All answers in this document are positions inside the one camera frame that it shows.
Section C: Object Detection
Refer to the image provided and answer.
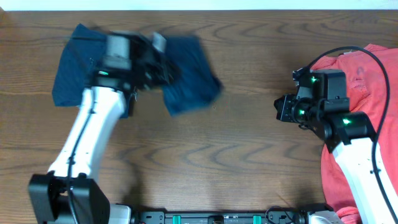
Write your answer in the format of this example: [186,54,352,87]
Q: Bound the navy blue shorts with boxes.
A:
[162,35,223,116]

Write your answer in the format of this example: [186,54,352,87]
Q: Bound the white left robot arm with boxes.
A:
[28,47,179,223]

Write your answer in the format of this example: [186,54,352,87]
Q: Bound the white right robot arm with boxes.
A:
[274,94,397,223]

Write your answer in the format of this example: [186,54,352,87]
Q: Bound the folded navy shorts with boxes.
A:
[51,23,137,119]

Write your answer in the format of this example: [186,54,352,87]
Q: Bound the red t-shirt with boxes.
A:
[312,44,397,223]

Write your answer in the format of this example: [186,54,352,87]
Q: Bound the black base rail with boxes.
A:
[108,203,336,224]

